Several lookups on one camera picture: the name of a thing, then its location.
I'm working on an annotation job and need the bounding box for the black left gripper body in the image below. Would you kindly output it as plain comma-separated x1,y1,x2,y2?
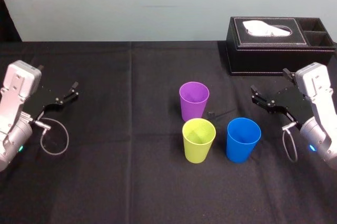
22,84,63,122

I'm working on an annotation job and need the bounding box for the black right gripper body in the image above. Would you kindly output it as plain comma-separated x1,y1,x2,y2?
273,86,316,130

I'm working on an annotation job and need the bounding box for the dark background panel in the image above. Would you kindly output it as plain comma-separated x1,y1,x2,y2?
0,0,22,42

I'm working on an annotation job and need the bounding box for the gripper thin dark cable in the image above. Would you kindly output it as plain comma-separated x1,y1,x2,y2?
282,122,299,163
32,118,70,156

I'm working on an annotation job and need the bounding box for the white tissue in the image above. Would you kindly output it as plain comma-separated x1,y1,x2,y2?
242,20,292,37

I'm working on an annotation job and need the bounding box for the left gripper thin dark cable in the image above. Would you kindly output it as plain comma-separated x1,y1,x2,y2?
32,118,70,156

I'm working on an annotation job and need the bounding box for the right gripper thin dark cable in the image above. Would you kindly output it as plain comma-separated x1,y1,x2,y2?
282,122,299,163

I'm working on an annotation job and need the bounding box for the purple plastic cup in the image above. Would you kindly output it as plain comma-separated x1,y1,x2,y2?
179,81,210,122

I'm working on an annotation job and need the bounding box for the black leather tissue box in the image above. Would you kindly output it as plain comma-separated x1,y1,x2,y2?
225,16,337,77

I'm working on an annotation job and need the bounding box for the blue plastic cup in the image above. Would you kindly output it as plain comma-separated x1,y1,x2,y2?
226,117,262,164

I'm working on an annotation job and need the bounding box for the black tablecloth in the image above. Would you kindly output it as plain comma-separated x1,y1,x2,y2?
0,40,337,224

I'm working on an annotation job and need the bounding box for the lime green plastic cup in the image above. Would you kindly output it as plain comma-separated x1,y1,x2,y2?
182,118,217,164

